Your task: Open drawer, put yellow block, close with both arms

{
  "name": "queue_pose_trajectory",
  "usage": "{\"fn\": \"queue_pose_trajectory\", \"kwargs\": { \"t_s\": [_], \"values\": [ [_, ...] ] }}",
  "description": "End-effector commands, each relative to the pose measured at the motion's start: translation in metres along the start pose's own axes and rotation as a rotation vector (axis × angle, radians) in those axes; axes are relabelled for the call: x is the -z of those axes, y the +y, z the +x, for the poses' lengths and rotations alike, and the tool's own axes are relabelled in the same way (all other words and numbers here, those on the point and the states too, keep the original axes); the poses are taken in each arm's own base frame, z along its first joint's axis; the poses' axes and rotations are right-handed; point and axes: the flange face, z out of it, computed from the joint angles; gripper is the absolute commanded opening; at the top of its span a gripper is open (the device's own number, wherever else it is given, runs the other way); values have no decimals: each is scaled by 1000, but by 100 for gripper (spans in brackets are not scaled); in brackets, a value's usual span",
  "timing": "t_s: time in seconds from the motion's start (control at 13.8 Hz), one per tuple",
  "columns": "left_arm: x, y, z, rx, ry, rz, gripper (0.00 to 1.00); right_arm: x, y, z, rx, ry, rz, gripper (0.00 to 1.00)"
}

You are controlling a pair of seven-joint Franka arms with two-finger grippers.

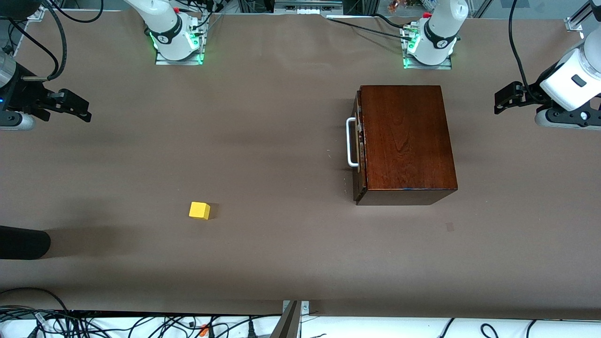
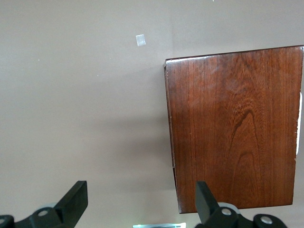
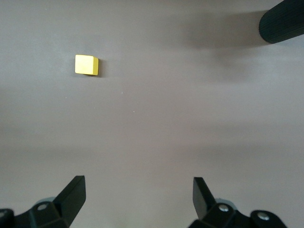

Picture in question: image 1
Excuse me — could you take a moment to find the yellow wooden block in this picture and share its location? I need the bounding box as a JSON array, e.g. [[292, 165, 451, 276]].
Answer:
[[189, 201, 211, 220]]

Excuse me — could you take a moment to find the wooden drawer with white handle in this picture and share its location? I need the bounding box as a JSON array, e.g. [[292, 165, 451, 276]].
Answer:
[[346, 89, 369, 205]]

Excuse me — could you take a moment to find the dark brown wooden cabinet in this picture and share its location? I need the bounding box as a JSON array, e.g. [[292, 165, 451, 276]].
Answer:
[[352, 85, 458, 206]]

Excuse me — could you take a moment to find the black ribbed cylinder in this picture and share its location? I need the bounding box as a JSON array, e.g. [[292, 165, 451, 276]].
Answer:
[[0, 225, 51, 260]]

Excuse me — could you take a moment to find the grey power strip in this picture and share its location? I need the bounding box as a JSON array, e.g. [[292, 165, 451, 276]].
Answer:
[[274, 0, 344, 15]]

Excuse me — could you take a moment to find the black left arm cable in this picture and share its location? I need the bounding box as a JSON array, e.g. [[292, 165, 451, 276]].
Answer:
[[509, 0, 543, 101]]

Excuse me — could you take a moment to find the aluminium frame profile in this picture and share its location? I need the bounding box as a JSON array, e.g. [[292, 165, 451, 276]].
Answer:
[[7, 6, 46, 57], [565, 0, 594, 32]]

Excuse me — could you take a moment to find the black cable on table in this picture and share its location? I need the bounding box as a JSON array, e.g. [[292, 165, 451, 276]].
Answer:
[[326, 13, 417, 41]]

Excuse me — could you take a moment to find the long black arched cable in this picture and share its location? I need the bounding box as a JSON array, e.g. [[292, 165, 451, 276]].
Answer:
[[0, 287, 72, 324]]

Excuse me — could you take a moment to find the metal bracket with dark beam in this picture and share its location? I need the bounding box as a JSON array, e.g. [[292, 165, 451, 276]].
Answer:
[[271, 300, 310, 338]]

